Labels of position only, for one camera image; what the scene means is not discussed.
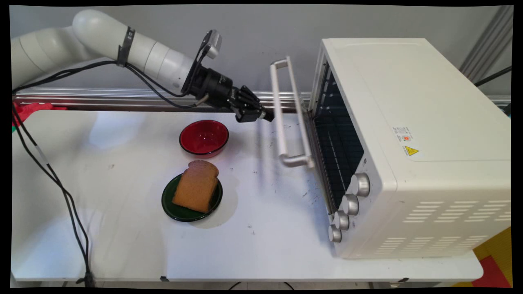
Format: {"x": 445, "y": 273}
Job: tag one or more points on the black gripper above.
{"x": 212, "y": 85}

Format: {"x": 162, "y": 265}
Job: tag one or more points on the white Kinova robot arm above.
{"x": 102, "y": 36}

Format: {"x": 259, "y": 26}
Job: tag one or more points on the red bowl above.
{"x": 203, "y": 138}

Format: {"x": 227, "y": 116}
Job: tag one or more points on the brown bread slice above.
{"x": 196, "y": 188}

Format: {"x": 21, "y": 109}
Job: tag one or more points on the dark green plate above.
{"x": 175, "y": 206}

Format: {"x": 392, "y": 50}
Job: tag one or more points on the silver oven knob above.
{"x": 341, "y": 220}
{"x": 360, "y": 184}
{"x": 350, "y": 204}
{"x": 334, "y": 234}

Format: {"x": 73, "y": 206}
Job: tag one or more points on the white printed label sticker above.
{"x": 403, "y": 134}

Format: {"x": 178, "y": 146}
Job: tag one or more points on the cream toaster oven body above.
{"x": 408, "y": 102}

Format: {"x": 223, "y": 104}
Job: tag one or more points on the yellow warning sticker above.
{"x": 411, "y": 150}

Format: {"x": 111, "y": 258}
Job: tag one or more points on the red cloth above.
{"x": 32, "y": 110}

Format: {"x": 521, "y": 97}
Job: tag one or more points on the yellow foam floor mat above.
{"x": 496, "y": 245}

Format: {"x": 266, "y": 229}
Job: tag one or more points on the red foam floor mat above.
{"x": 494, "y": 273}

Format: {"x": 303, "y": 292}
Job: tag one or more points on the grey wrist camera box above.
{"x": 212, "y": 43}

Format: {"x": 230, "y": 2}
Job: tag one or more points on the aluminium rail behind table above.
{"x": 102, "y": 97}

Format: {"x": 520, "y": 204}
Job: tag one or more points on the aluminium frame profile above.
{"x": 488, "y": 41}

